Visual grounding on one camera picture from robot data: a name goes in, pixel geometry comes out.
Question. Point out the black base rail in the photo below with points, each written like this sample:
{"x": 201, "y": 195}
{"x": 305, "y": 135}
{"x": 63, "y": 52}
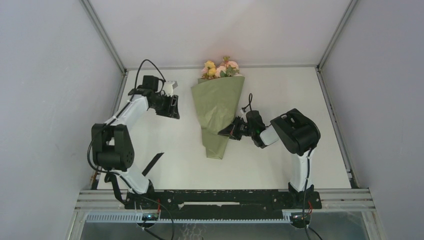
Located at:
{"x": 198, "y": 205}

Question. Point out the pink fake flower stem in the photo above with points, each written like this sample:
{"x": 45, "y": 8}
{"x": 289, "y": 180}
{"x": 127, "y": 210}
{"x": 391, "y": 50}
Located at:
{"x": 220, "y": 72}

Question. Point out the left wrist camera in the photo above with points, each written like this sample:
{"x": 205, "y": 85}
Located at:
{"x": 158, "y": 85}

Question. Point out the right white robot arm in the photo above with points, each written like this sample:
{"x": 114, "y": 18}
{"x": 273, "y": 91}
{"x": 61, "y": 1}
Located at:
{"x": 298, "y": 133}

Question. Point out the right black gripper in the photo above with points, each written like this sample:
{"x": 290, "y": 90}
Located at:
{"x": 231, "y": 130}

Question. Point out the orange wrapping paper sheet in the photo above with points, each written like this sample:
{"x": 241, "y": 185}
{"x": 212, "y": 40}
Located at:
{"x": 216, "y": 102}

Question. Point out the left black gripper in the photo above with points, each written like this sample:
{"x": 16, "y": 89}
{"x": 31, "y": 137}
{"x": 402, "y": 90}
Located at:
{"x": 171, "y": 111}

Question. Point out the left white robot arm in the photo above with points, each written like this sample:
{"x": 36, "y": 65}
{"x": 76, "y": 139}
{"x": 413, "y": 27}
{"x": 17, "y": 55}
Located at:
{"x": 111, "y": 145}

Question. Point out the yellow fake flower stem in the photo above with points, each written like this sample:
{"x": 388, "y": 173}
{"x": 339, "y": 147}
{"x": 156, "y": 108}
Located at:
{"x": 209, "y": 70}

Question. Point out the peach fake flower stem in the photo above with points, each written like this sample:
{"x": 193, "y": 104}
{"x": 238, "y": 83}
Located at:
{"x": 231, "y": 67}

